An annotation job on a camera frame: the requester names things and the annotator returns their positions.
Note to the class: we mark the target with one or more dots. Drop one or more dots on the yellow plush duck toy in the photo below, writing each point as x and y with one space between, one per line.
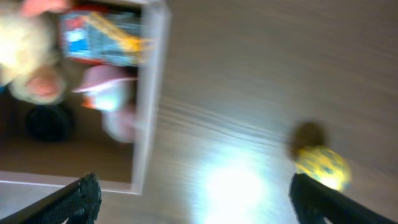
30 59

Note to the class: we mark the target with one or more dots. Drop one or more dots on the black round lid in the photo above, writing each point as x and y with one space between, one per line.
49 123

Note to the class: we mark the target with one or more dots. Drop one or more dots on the yellow ball blue letters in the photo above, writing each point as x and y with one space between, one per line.
325 166

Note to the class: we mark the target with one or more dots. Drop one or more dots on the pink hat duck figure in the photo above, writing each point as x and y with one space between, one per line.
109 89

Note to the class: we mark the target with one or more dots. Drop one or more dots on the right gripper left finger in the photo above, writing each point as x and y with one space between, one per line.
78 202

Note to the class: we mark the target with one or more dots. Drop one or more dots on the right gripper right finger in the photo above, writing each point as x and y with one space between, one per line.
314 203

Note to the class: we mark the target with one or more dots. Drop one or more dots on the red grey toy truck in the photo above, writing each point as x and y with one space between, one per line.
98 35

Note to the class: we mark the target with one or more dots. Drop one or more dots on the white cardboard box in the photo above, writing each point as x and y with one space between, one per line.
120 167

